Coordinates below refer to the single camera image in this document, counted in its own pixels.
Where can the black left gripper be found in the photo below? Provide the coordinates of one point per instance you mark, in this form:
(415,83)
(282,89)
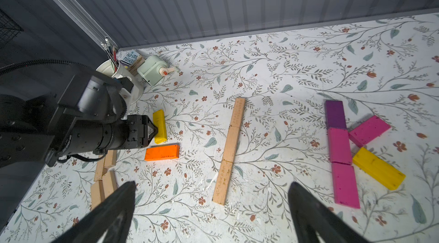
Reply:
(137,131)

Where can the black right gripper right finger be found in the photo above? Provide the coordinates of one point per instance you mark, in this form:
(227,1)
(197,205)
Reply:
(314,222)

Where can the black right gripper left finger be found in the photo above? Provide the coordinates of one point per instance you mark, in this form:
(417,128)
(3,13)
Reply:
(109,222)

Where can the yellow building block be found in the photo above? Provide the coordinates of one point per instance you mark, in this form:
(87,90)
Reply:
(159,122)
(381,171)

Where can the orange building block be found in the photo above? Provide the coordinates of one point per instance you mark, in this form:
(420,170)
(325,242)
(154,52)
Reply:
(166,152)

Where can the magenta building block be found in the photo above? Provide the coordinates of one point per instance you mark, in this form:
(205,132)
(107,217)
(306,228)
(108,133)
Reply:
(368,131)
(339,146)

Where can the natural wooden block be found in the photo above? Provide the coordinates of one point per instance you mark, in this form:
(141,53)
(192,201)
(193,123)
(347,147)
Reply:
(97,194)
(100,170)
(231,144)
(238,112)
(222,183)
(110,159)

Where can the purple building block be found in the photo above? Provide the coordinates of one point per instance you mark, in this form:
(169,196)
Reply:
(335,114)

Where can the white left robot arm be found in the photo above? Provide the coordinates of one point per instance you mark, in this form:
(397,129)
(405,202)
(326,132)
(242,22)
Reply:
(88,114)

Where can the blue book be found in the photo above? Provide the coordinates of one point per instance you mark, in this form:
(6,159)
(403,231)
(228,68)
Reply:
(131,60)

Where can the white pen cup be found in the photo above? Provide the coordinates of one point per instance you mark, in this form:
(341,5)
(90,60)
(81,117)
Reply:
(134,89)

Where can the black wire mesh basket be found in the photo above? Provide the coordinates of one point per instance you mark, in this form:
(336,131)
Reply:
(9,29)

